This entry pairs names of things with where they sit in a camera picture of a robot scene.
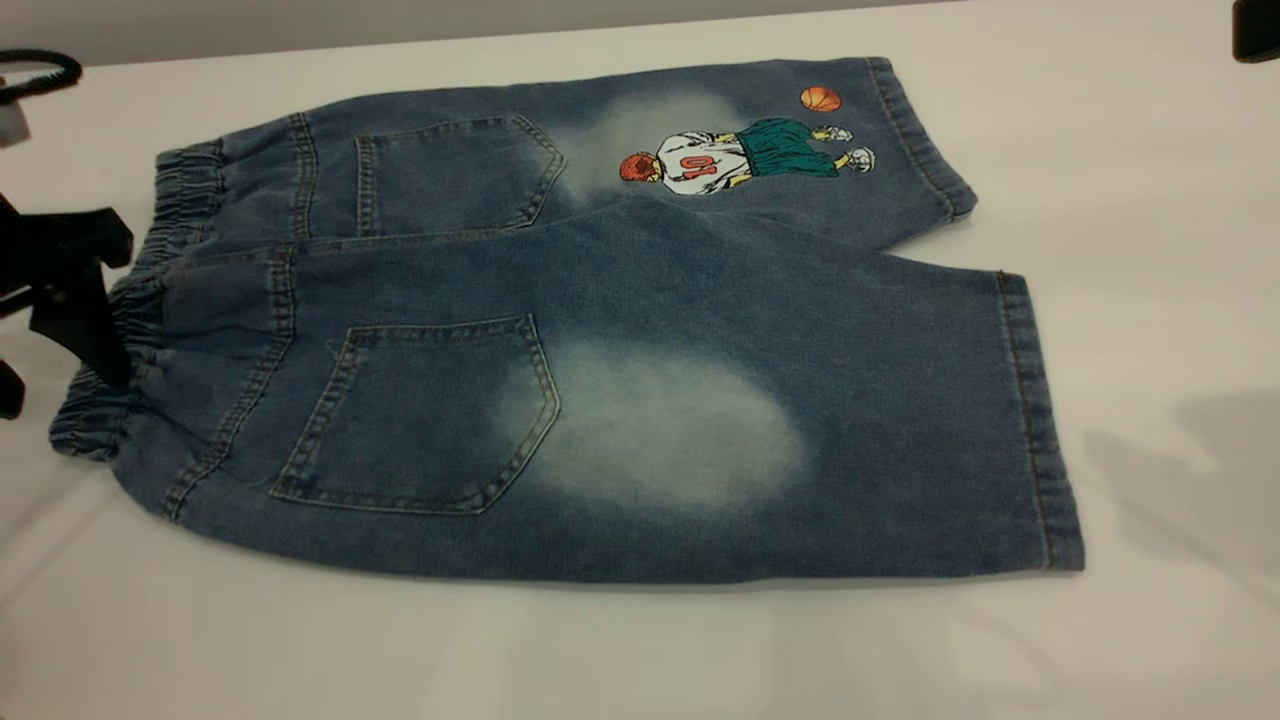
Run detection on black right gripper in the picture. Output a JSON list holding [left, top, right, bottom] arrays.
[[1232, 0, 1280, 64]]

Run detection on blue denim shorts basketball print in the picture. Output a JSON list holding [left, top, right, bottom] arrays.
[[48, 57, 1087, 585]]

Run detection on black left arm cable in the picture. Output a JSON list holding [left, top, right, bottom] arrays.
[[0, 49, 84, 107]]

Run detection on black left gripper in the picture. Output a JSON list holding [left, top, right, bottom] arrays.
[[0, 195, 135, 421]]

